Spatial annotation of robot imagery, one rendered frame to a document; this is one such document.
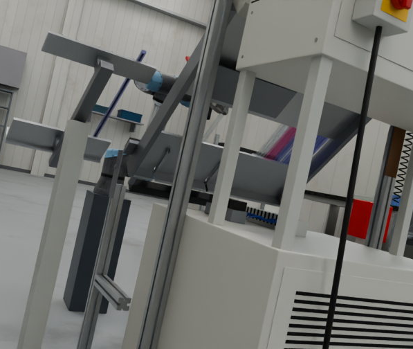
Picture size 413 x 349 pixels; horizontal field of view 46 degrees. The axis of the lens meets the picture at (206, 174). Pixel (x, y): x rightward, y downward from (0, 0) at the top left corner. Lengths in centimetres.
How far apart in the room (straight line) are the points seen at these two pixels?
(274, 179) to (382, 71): 100
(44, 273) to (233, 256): 74
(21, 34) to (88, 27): 156
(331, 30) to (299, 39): 8
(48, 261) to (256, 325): 83
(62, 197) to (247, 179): 74
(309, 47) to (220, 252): 48
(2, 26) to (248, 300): 1160
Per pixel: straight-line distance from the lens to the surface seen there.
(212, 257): 114
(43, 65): 1229
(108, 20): 1275
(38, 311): 166
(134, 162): 172
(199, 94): 128
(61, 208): 159
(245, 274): 102
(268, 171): 194
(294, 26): 108
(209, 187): 190
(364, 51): 105
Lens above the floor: 72
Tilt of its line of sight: 1 degrees up
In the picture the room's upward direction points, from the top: 12 degrees clockwise
